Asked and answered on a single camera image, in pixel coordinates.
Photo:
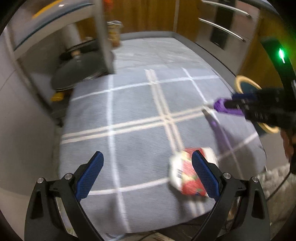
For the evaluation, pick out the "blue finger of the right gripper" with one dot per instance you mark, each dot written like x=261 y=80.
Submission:
x=238 y=96

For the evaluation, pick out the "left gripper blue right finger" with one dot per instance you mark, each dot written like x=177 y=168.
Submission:
x=205 y=174

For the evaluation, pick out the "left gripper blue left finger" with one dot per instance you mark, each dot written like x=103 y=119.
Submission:
x=86 y=175

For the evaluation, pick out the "purple wrapper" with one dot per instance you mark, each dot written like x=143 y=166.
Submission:
x=219 y=106

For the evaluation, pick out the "yellow rimmed blue trash bin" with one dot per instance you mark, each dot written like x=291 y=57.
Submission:
x=244 y=85

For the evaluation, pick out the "wooden kitchen cabinets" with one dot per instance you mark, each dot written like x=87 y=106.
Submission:
x=162 y=34

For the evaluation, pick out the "person right hand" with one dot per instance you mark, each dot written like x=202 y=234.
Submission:
x=288 y=142

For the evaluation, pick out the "red white carton box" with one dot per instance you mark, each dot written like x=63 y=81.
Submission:
x=182 y=174

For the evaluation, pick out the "stainless steel oven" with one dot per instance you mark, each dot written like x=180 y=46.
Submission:
x=226 y=30

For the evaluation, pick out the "grey checked floor mat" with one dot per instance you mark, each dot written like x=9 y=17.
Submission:
x=139 y=120

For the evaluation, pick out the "yellow object on shelf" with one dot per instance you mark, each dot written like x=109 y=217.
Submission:
x=59 y=96

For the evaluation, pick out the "steel pot lid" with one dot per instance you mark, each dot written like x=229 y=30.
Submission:
x=81 y=67

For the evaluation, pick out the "metal storage rack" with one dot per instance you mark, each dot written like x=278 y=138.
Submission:
x=41 y=36

